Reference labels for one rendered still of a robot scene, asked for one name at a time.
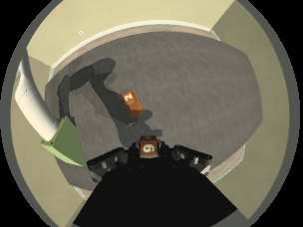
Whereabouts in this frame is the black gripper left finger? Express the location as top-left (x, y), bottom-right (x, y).
top-left (87, 139), bottom-right (142, 183)

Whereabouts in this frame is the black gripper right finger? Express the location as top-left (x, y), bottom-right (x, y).
top-left (157, 139), bottom-right (212, 176)

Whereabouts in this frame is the brown number cube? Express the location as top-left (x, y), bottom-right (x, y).
top-left (122, 91), bottom-right (137, 106)
top-left (140, 135), bottom-right (157, 155)

